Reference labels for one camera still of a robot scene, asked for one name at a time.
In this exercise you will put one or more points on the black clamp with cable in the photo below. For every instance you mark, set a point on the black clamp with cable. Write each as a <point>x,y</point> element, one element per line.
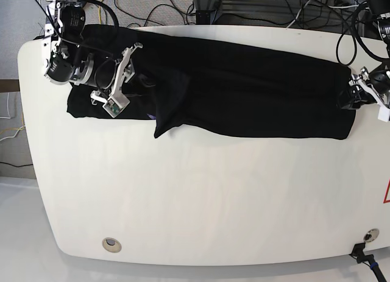
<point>361,258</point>

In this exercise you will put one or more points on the left table grommet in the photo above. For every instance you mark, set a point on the left table grommet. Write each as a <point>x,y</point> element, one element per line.
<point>111,245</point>

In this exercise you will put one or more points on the black T-shirt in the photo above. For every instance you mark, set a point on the black T-shirt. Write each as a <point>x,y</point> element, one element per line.
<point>232,89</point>

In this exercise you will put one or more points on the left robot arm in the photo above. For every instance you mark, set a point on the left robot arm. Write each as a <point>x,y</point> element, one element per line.
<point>373,15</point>

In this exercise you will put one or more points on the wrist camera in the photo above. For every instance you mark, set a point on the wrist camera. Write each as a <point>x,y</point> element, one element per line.
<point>115,105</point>
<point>384,114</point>

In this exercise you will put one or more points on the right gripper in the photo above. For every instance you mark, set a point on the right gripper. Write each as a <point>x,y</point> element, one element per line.
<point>110,75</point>

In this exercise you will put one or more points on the aluminium frame post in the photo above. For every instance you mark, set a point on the aluminium frame post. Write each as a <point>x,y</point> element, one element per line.
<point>207,11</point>

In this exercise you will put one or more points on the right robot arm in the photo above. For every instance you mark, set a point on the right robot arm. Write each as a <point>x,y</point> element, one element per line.
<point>69,57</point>

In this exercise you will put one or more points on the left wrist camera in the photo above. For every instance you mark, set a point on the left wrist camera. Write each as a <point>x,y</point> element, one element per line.
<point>384,114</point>

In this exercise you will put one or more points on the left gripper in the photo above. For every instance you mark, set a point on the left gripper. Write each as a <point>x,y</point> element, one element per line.
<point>366,88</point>

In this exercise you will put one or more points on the red warning sticker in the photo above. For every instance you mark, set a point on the red warning sticker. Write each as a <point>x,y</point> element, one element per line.
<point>386,198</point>

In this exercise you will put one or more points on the right table grommet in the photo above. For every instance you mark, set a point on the right table grommet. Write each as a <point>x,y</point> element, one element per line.
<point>371,235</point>

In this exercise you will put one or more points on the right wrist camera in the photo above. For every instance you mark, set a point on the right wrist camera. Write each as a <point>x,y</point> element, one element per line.
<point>115,105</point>

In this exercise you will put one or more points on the table grommet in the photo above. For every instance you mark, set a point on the table grommet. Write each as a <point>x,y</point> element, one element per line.
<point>111,245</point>
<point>371,235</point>

